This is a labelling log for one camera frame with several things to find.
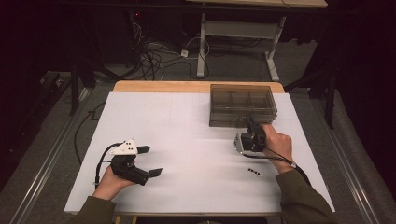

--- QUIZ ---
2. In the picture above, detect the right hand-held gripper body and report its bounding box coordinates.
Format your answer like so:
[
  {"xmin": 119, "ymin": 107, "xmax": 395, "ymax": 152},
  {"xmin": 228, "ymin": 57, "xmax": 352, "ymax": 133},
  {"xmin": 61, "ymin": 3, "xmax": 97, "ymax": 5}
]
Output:
[{"xmin": 233, "ymin": 121, "xmax": 268, "ymax": 157}]

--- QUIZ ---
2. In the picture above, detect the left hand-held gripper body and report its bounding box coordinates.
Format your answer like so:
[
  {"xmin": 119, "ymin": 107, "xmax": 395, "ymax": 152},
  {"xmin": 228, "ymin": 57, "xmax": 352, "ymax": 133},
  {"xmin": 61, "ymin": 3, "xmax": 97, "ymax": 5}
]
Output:
[{"xmin": 108, "ymin": 138, "xmax": 152, "ymax": 187}]

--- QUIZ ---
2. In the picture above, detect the smoky transparent drawer cabinet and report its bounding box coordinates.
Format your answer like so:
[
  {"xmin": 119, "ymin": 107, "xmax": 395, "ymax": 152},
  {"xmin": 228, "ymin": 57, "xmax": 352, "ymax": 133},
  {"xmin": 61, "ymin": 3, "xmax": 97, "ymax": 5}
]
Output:
[{"xmin": 208, "ymin": 83, "xmax": 278, "ymax": 129}]

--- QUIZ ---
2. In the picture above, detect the person's left hand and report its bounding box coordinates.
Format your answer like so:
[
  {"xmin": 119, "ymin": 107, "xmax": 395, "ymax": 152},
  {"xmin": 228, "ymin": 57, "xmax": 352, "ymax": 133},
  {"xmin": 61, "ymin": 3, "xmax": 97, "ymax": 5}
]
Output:
[{"xmin": 92, "ymin": 164, "xmax": 136, "ymax": 202}]

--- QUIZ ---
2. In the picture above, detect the person's right hand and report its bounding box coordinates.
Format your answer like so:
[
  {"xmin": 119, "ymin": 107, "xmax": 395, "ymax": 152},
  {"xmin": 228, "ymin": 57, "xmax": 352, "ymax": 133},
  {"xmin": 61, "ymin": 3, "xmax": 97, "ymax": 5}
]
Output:
[{"xmin": 261, "ymin": 123, "xmax": 296, "ymax": 175}]

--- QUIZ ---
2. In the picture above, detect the white table sheet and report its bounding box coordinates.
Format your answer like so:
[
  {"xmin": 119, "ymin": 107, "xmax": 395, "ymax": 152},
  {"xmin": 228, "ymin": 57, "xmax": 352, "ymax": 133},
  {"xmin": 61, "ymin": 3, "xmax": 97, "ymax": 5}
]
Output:
[{"xmin": 64, "ymin": 91, "xmax": 336, "ymax": 216}]

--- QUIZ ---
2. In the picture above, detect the black metal stand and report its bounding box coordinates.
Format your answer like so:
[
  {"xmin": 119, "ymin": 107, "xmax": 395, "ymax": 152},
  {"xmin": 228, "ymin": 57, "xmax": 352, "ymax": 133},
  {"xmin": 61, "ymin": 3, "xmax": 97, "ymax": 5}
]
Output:
[
  {"xmin": 284, "ymin": 66, "xmax": 337, "ymax": 130},
  {"xmin": 68, "ymin": 59, "xmax": 97, "ymax": 117}
]

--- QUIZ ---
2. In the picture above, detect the white-framed desk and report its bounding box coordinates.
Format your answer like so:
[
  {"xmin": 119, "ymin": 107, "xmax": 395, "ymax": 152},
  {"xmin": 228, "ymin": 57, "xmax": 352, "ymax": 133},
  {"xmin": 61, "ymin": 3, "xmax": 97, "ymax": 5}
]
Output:
[{"xmin": 186, "ymin": 0, "xmax": 329, "ymax": 82}]

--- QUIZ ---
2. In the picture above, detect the left hand-held gripper black cable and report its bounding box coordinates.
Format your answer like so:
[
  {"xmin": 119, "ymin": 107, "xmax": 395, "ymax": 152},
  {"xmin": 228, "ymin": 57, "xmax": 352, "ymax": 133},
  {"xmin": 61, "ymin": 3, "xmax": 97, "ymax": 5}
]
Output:
[{"xmin": 93, "ymin": 143, "xmax": 122, "ymax": 189}]

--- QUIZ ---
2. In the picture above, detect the hand-held gripper black cable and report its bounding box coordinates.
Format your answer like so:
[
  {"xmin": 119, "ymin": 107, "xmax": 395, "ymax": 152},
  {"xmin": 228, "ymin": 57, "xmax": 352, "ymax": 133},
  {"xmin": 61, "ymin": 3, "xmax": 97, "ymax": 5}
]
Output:
[
  {"xmin": 242, "ymin": 147, "xmax": 312, "ymax": 188},
  {"xmin": 93, "ymin": 143, "xmax": 122, "ymax": 189}
]

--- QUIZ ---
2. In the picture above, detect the black floor cable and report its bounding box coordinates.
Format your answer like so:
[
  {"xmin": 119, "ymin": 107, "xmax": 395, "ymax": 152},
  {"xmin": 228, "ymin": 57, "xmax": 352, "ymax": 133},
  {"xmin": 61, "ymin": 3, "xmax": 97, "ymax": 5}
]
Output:
[{"xmin": 73, "ymin": 102, "xmax": 106, "ymax": 166}]

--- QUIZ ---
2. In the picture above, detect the right hand-held gripper black cable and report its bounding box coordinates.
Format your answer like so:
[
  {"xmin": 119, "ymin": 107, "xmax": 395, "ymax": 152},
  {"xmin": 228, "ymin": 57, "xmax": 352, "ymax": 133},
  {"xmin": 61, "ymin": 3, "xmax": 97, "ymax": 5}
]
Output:
[{"xmin": 242, "ymin": 147, "xmax": 312, "ymax": 188}]

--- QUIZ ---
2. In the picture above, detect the aluminium floor rail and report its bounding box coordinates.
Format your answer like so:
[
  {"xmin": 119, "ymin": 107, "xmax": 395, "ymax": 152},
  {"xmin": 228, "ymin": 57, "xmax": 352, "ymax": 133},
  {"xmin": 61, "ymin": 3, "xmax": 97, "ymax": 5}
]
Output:
[
  {"xmin": 311, "ymin": 97, "xmax": 382, "ymax": 224},
  {"xmin": 8, "ymin": 87, "xmax": 92, "ymax": 224}
]

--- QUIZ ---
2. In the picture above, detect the tangle of black cables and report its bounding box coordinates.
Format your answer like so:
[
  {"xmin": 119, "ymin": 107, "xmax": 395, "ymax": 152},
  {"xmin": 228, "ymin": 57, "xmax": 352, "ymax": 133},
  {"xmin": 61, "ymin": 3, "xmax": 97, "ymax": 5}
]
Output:
[{"xmin": 130, "ymin": 21, "xmax": 213, "ymax": 81}]

